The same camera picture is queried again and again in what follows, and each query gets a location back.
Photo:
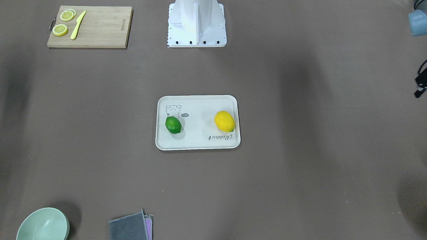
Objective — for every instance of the purple folded cloth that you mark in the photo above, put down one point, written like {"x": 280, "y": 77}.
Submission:
{"x": 149, "y": 225}

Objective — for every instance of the lemon slice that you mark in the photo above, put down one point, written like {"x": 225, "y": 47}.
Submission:
{"x": 59, "y": 30}
{"x": 68, "y": 15}

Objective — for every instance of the wooden cutting board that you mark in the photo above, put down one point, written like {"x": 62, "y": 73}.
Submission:
{"x": 101, "y": 27}

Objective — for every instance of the yellow lemon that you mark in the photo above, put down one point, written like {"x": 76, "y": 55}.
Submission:
{"x": 224, "y": 121}

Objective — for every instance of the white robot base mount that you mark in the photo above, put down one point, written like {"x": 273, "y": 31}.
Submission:
{"x": 196, "y": 23}

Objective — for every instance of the green lime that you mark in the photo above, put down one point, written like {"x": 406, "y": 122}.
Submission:
{"x": 173, "y": 125}

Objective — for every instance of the yellow plastic knife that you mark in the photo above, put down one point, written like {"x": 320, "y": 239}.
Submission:
{"x": 78, "y": 23}

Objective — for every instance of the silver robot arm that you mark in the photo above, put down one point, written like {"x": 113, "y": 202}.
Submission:
{"x": 418, "y": 18}

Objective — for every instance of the white rabbit tray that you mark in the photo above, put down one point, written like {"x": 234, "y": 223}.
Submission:
{"x": 196, "y": 114}

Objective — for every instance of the mint green bowl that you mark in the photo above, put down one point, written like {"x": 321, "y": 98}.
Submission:
{"x": 44, "y": 224}

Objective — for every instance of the grey folded cloth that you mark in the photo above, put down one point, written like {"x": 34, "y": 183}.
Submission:
{"x": 131, "y": 227}

